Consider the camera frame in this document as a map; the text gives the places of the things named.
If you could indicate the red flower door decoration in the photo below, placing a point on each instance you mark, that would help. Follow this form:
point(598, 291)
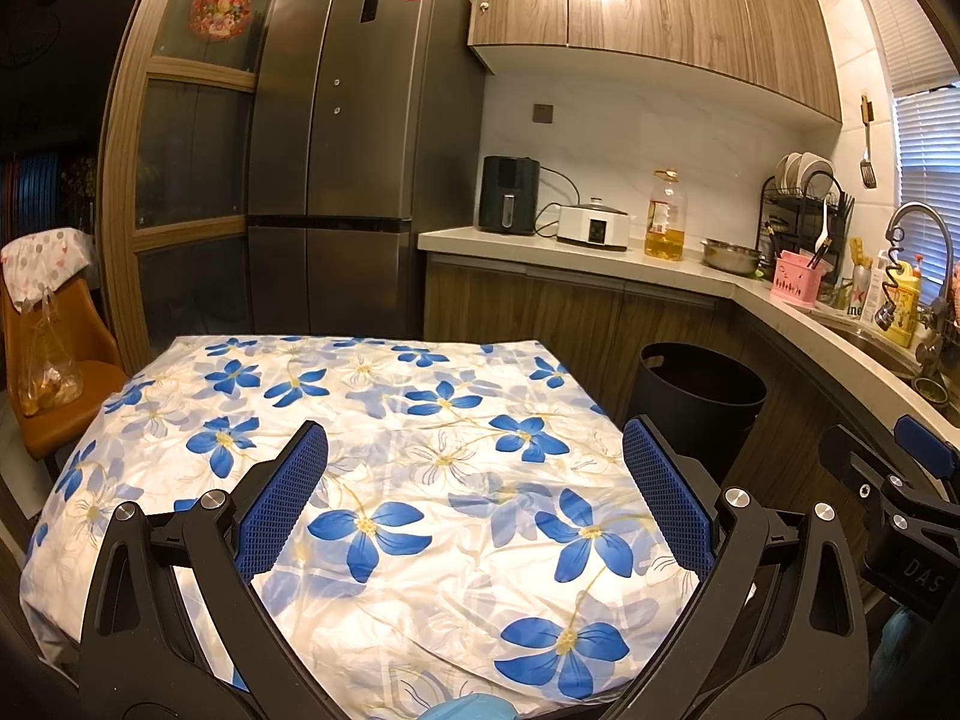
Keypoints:
point(219, 20)

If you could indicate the wall power socket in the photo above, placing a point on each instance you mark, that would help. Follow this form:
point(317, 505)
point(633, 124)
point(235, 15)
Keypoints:
point(543, 113)

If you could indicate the wooden upper cabinets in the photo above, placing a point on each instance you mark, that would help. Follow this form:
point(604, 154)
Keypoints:
point(772, 57)

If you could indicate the black dish rack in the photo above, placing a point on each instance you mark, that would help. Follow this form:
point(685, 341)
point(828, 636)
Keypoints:
point(801, 201)

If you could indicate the wooden cabinets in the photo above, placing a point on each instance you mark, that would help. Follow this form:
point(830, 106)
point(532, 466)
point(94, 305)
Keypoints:
point(597, 327)
point(772, 57)

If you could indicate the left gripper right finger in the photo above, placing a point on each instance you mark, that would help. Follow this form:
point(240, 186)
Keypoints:
point(775, 627)

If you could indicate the black trash bin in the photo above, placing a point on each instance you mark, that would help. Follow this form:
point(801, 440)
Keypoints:
point(703, 403)

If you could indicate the white green can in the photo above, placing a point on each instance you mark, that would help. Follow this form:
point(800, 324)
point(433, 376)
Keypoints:
point(860, 287)

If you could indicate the blue floral tablecloth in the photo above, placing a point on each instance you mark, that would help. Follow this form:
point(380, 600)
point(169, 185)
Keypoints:
point(475, 529)

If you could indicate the black air fryer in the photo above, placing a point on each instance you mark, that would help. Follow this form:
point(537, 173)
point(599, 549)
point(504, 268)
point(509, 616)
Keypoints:
point(509, 195)

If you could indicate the steel mixing bowl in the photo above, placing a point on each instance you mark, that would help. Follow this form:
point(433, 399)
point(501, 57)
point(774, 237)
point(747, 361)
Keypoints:
point(730, 258)

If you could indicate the clear plastic bag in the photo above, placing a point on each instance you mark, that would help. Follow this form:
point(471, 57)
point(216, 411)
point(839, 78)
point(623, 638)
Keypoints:
point(49, 374)

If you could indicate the steel sink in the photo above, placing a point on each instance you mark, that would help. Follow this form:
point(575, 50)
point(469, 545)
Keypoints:
point(901, 362)

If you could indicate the dark steel refrigerator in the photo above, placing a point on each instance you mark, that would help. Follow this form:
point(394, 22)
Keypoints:
point(365, 135)

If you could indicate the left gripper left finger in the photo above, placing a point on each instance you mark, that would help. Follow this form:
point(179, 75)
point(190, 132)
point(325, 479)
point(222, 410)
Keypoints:
point(141, 657)

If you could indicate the polka dot cloth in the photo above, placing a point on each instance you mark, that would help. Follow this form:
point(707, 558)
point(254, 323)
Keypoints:
point(40, 263)

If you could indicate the hanging spatula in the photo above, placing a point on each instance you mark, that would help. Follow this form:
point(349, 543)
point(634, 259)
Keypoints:
point(868, 174)

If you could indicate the pink utensil holder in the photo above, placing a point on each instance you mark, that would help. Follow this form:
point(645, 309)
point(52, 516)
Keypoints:
point(796, 280)

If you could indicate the window blinds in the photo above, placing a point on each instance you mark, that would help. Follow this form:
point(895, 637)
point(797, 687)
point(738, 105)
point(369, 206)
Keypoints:
point(923, 82)

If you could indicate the white rice cooker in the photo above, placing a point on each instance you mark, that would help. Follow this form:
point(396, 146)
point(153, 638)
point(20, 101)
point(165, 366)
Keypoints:
point(595, 225)

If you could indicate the cooking oil bottle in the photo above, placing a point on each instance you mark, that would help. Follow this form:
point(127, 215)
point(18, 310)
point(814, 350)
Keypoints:
point(666, 217)

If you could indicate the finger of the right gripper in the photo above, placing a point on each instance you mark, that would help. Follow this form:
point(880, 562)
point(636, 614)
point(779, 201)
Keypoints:
point(937, 456)

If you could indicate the wooden glass door cabinet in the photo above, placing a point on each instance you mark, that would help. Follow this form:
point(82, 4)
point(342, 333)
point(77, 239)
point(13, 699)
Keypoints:
point(172, 180)

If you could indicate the orange chair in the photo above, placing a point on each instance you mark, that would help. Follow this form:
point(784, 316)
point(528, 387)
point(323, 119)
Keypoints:
point(98, 360)

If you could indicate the wooden lower cabinets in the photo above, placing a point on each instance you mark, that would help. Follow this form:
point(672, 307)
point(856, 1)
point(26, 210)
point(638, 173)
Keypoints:
point(597, 327)

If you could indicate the yellow detergent bottle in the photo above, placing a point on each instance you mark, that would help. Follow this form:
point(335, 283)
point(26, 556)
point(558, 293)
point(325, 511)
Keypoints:
point(905, 296)

